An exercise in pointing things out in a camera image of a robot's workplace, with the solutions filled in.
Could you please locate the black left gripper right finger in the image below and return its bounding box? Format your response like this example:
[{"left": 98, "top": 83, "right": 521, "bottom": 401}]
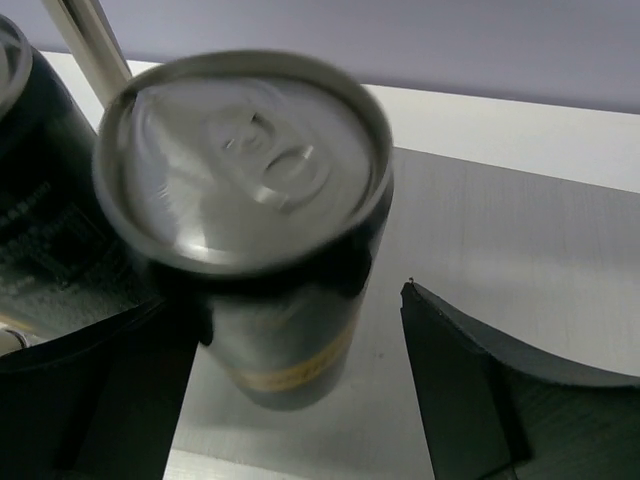
[{"left": 401, "top": 282, "right": 639, "bottom": 479}]

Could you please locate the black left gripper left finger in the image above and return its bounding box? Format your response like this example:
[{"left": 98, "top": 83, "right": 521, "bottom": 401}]
[{"left": 1, "top": 301, "right": 213, "bottom": 479}]

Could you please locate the black yellow can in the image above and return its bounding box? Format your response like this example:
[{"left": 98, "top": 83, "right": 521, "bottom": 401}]
[
  {"left": 92, "top": 50, "right": 394, "bottom": 411},
  {"left": 1, "top": 18, "right": 152, "bottom": 338}
]

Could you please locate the white two-tier shelf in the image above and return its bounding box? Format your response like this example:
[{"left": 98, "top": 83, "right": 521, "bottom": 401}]
[{"left": 0, "top": 0, "right": 640, "bottom": 480}]

